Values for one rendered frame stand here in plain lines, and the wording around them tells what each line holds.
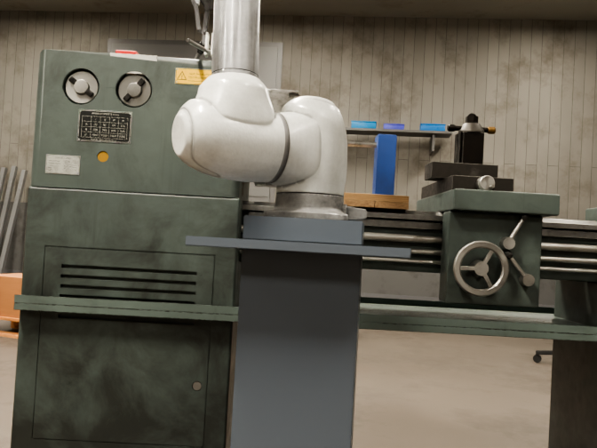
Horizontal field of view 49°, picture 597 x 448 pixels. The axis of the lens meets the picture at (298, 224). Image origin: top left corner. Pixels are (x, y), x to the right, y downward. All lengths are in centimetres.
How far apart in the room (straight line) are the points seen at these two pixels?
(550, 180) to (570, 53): 171
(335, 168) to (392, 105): 768
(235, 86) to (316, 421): 70
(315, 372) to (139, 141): 88
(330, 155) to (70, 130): 84
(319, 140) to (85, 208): 79
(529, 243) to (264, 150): 92
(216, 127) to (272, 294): 36
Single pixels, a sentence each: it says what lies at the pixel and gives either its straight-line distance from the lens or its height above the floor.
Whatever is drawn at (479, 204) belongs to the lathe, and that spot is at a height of 88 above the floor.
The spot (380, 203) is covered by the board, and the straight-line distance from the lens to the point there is 194.
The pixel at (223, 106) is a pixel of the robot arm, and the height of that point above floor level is 101.
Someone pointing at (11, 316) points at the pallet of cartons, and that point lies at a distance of 484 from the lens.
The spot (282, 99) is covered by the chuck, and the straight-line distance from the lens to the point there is 203.
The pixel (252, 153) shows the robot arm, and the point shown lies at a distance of 133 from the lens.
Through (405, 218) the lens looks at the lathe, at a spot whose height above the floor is 84.
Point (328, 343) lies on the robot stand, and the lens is 136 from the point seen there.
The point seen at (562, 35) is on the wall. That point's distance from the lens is 965.
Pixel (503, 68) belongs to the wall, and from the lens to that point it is 936.
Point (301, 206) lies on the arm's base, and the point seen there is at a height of 83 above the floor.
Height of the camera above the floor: 75
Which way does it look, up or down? 2 degrees up
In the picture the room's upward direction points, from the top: 3 degrees clockwise
